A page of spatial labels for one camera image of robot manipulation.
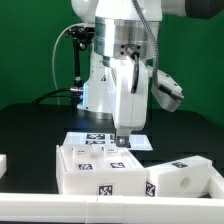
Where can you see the white cabinet top block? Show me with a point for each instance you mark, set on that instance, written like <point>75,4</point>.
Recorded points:
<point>187,178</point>

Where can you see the white small door panel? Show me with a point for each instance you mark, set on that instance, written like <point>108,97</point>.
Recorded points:
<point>80,158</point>

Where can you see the white cabinet door panel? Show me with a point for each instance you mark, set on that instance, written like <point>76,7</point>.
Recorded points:
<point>112,157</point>

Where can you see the white cabinet body box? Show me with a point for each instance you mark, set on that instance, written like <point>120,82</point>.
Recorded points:
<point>104,182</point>

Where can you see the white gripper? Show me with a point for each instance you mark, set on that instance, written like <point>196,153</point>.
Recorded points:
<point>129,109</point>

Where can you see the white flat marker plate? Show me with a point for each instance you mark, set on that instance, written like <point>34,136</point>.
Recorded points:
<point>137,142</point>

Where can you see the white front rail bar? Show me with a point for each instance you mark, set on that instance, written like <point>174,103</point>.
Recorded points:
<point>116,210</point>

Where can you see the white block at left edge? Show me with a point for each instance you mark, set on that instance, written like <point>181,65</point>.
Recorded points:
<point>3,165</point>

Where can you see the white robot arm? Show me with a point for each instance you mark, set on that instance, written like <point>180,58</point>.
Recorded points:
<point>125,36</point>

